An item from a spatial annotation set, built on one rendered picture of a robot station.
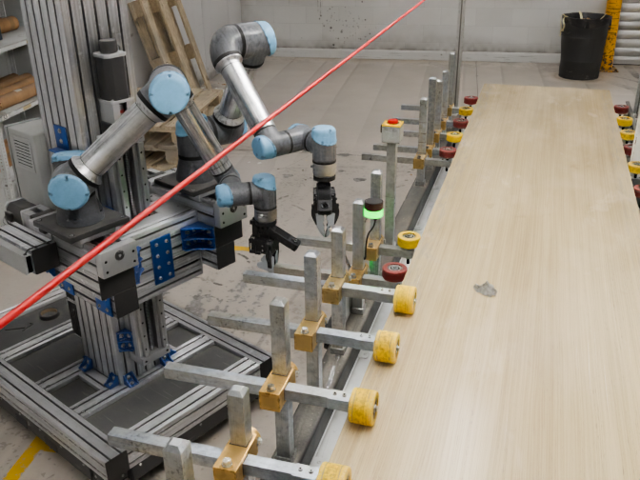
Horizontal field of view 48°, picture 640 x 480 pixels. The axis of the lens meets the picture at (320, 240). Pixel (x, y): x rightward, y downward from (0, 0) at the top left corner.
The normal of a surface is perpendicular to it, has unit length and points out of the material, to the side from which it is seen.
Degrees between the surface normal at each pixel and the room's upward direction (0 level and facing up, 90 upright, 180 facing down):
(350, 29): 90
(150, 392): 0
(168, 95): 85
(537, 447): 0
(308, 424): 0
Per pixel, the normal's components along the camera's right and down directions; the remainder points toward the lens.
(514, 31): -0.18, 0.43
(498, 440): -0.01, -0.90
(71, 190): 0.13, 0.50
